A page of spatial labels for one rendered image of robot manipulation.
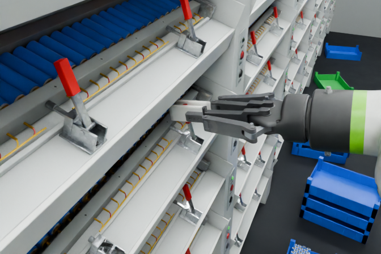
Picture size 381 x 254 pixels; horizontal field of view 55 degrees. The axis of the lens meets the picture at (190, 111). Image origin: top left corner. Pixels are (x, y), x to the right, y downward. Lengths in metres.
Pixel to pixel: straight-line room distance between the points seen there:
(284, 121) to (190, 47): 0.18
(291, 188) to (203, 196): 1.22
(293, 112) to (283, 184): 1.51
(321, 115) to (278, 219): 1.36
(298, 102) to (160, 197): 0.26
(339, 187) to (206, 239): 0.98
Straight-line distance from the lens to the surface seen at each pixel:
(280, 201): 1.95
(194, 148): 0.67
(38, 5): 0.30
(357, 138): 0.54
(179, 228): 0.79
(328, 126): 0.54
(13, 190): 0.35
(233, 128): 0.56
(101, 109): 0.43
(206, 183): 0.88
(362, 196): 1.86
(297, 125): 0.55
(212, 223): 1.04
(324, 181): 1.87
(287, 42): 1.46
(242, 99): 0.64
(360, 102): 0.54
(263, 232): 1.80
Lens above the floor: 1.34
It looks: 31 degrees down
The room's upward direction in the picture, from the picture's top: straight up
